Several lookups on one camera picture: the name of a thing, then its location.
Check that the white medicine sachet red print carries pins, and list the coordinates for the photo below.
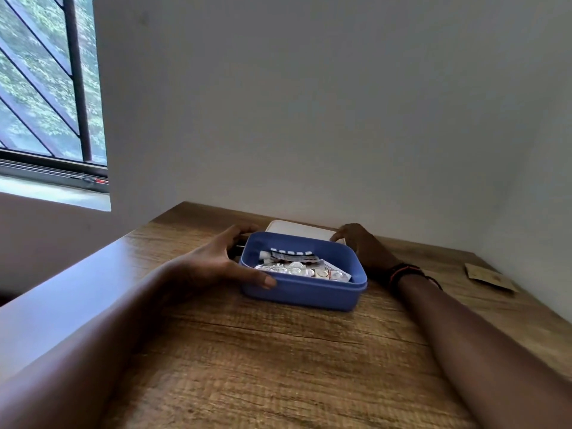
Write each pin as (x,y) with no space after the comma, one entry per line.
(333,273)

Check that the white medicine tube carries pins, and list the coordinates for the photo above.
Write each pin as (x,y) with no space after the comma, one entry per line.
(263,255)

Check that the white plastic lid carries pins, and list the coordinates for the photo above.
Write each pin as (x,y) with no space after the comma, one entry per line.
(299,229)

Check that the person's left thumb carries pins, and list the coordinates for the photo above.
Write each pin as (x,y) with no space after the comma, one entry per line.
(257,277)

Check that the person's right forearm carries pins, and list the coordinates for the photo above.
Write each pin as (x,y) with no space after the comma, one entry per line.
(482,361)

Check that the black metal window grille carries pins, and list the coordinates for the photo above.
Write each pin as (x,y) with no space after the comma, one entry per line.
(77,80)

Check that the blue plastic container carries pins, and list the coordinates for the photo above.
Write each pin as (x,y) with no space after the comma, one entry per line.
(304,292)

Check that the dark blister strip white pills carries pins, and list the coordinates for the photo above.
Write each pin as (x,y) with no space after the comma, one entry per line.
(292,252)

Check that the person's right hand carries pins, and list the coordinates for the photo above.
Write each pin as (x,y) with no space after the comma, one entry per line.
(368,252)

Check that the person's left hand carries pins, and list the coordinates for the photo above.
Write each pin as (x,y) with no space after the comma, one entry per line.
(210,263)

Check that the dark window frame rail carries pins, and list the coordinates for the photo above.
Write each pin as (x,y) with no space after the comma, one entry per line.
(53,170)

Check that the person's right fingers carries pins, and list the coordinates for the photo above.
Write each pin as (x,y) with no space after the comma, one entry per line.
(346,231)

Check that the brown paper envelope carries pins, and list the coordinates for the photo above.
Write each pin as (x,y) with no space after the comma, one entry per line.
(489,276)

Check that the person's left forearm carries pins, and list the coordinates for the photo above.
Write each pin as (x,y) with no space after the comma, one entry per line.
(89,352)

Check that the silver pill blister pack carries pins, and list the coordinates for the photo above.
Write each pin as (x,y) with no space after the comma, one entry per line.
(290,269)

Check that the black and orange wristband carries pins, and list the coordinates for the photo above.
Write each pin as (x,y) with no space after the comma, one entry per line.
(404,272)

